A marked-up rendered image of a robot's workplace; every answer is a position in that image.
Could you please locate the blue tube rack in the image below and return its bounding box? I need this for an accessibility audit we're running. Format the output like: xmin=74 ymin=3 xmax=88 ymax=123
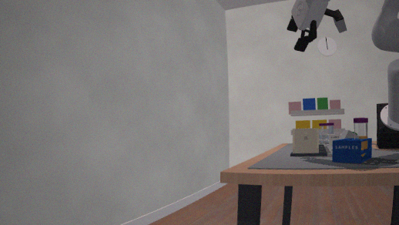
xmin=332 ymin=138 xmax=372 ymax=163

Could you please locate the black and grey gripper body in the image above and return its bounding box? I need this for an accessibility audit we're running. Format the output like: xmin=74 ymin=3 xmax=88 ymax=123
xmin=291 ymin=0 xmax=330 ymax=31

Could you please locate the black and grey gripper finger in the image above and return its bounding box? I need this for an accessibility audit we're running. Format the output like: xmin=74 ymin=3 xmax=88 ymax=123
xmin=294 ymin=20 xmax=317 ymax=52
xmin=287 ymin=16 xmax=298 ymax=32

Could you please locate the white tube rack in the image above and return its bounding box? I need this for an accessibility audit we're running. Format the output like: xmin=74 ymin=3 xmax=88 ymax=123
xmin=319 ymin=133 xmax=340 ymax=146

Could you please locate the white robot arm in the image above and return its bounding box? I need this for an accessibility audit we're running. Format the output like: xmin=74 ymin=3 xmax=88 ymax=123
xmin=324 ymin=0 xmax=399 ymax=131

